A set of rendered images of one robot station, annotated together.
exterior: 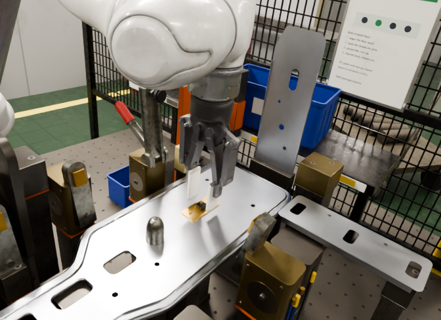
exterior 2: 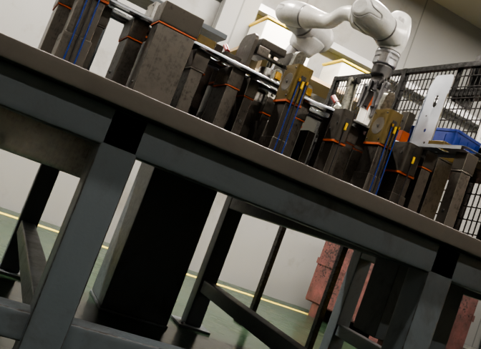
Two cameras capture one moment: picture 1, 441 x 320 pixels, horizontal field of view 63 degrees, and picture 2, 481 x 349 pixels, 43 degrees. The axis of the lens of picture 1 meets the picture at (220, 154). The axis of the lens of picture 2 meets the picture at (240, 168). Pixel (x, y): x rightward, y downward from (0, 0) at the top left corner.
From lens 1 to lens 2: 1.89 m
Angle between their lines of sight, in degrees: 45
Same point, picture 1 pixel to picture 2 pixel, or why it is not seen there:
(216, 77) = (385, 51)
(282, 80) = (429, 104)
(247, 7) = (403, 26)
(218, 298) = not seen: hidden behind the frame
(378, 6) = not seen: outside the picture
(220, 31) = (387, 14)
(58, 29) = (262, 224)
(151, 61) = (362, 7)
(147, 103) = (350, 83)
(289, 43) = (436, 84)
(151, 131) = (347, 98)
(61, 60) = (250, 254)
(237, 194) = not seen: hidden behind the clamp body
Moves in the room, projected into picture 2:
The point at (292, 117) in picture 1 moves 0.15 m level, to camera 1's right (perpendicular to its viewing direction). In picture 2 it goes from (431, 121) to (472, 131)
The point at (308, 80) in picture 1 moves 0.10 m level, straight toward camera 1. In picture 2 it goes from (443, 98) to (433, 88)
